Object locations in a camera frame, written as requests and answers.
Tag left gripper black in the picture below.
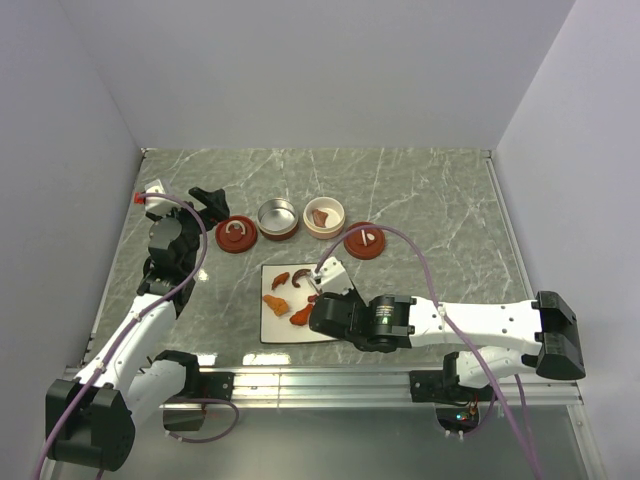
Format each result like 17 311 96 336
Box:
146 187 228 273

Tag metal tongs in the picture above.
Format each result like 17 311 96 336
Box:
309 278 322 295

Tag dark red curved sausage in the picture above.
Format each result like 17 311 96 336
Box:
291 269 311 288

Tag brown meat slice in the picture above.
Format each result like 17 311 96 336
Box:
312 209 328 228

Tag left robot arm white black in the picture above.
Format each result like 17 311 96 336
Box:
34 181 230 476

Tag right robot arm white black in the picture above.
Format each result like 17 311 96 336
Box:
309 290 586 400

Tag large orange drumstick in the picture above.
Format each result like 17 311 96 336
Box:
289 304 313 327

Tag steel bowl red base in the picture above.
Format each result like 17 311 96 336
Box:
257 198 299 241

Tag orange fried chicken piece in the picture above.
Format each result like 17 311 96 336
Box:
262 295 290 317

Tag small orange chicken wing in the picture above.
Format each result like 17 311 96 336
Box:
271 272 290 291

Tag red lid with white tab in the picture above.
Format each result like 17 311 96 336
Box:
343 228 386 260

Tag pink cream round container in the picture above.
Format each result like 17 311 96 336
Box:
302 197 346 240

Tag red lid with ring handle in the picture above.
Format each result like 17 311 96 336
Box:
215 215 258 254

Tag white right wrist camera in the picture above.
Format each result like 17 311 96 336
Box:
311 256 354 295

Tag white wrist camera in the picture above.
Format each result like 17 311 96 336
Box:
133 179 175 216
311 256 354 295

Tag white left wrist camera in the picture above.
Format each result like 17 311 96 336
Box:
133 179 175 216

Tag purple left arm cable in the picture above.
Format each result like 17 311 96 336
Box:
32 192 240 480

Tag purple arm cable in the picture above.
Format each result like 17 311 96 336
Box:
32 192 240 480
312 224 544 480

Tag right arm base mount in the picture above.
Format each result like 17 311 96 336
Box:
409 352 494 407

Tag aluminium rail frame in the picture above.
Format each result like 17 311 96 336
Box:
64 147 601 480

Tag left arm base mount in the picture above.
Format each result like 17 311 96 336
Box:
155 350 235 434

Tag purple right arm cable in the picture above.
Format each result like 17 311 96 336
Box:
312 224 544 480

